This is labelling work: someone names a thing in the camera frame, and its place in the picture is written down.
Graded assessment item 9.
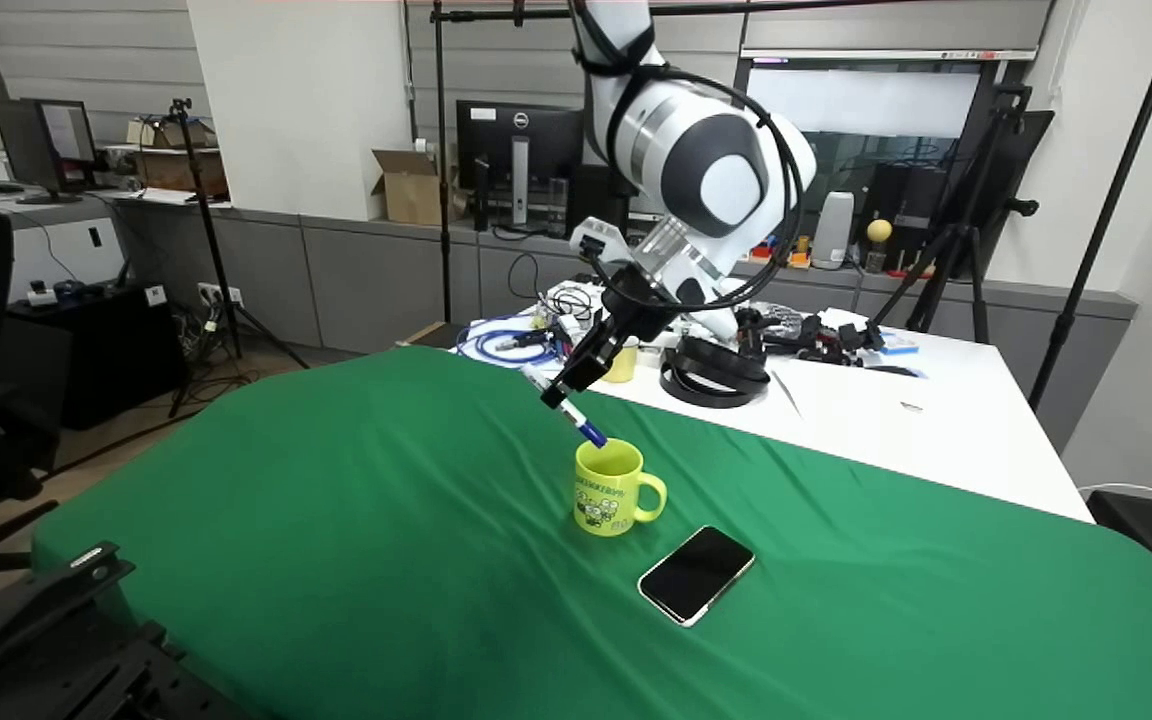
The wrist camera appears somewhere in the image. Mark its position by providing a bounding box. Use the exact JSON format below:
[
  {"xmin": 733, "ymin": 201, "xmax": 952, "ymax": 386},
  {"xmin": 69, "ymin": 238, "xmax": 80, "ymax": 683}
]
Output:
[{"xmin": 569, "ymin": 216, "xmax": 630, "ymax": 267}]

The grey pen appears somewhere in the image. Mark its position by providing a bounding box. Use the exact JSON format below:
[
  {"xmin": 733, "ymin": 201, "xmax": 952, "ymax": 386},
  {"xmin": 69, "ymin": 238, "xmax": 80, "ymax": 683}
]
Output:
[{"xmin": 770, "ymin": 367, "xmax": 804, "ymax": 418}]

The white cylinder speaker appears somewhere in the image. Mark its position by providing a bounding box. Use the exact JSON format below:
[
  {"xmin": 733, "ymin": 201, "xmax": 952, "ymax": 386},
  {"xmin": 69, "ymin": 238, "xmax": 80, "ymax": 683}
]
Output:
[{"xmin": 812, "ymin": 191, "xmax": 856, "ymax": 271}]

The black monitor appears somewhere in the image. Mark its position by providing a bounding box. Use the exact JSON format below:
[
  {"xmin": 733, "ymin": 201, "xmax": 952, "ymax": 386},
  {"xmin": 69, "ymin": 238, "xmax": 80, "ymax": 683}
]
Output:
[
  {"xmin": 0, "ymin": 97, "xmax": 99, "ymax": 206},
  {"xmin": 455, "ymin": 100, "xmax": 586, "ymax": 227}
]

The camera on mount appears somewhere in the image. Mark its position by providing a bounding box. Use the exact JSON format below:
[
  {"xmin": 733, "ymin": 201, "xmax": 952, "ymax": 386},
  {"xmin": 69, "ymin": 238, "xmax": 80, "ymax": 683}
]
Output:
[{"xmin": 0, "ymin": 540, "xmax": 237, "ymax": 720}]

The green cloth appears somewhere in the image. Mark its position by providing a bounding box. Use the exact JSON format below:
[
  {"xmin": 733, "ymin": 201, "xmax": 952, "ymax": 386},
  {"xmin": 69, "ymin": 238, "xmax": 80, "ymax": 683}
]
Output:
[{"xmin": 31, "ymin": 345, "xmax": 1152, "ymax": 720}]

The open cardboard box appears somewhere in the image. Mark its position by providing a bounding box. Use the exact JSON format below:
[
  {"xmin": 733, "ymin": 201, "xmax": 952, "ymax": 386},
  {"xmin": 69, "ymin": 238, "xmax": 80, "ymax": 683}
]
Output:
[{"xmin": 371, "ymin": 149, "xmax": 444, "ymax": 227}]

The black smartphone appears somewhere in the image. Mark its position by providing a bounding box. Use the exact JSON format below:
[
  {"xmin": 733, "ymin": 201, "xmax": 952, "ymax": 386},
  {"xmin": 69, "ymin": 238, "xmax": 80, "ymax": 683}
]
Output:
[{"xmin": 637, "ymin": 525, "xmax": 756, "ymax": 629}]

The large wall screen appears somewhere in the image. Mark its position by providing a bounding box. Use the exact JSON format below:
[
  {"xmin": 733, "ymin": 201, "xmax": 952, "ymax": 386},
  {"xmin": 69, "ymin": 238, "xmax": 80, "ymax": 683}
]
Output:
[{"xmin": 734, "ymin": 48, "xmax": 1039, "ymax": 273}]

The blue marker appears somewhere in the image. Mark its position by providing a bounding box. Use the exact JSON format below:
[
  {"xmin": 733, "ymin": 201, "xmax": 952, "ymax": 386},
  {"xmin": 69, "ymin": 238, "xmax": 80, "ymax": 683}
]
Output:
[{"xmin": 521, "ymin": 364, "xmax": 609, "ymax": 449}]

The heap of black gear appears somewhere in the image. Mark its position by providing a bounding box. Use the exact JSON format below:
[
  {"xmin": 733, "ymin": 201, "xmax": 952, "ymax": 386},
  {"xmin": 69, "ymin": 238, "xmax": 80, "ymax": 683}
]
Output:
[{"xmin": 736, "ymin": 304, "xmax": 889, "ymax": 367}]

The small yellow cup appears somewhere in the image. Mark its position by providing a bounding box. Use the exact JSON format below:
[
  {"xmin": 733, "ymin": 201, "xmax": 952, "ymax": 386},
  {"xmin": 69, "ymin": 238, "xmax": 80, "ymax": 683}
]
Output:
[{"xmin": 603, "ymin": 336, "xmax": 641, "ymax": 384}]

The black cabinet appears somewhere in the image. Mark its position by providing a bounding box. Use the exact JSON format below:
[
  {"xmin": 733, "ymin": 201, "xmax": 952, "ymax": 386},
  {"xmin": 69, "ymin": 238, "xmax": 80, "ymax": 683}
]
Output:
[{"xmin": 4, "ymin": 284, "xmax": 189, "ymax": 432}]

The yellow mug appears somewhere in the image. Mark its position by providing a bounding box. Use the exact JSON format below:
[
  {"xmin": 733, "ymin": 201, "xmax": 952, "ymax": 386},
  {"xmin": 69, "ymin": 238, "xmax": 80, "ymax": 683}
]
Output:
[{"xmin": 573, "ymin": 438, "xmax": 668, "ymax": 538}]

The coil of blue cable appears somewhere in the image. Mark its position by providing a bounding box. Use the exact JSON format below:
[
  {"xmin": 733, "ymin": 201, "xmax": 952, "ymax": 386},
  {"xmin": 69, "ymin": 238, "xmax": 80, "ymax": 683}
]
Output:
[{"xmin": 456, "ymin": 314, "xmax": 564, "ymax": 368}]

